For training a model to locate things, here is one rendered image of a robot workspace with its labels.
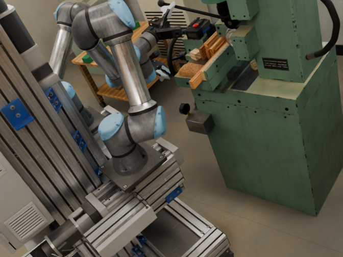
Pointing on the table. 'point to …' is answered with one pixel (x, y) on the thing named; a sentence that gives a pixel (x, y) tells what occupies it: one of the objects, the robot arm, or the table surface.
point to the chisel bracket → (221, 28)
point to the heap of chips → (189, 70)
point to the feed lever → (206, 15)
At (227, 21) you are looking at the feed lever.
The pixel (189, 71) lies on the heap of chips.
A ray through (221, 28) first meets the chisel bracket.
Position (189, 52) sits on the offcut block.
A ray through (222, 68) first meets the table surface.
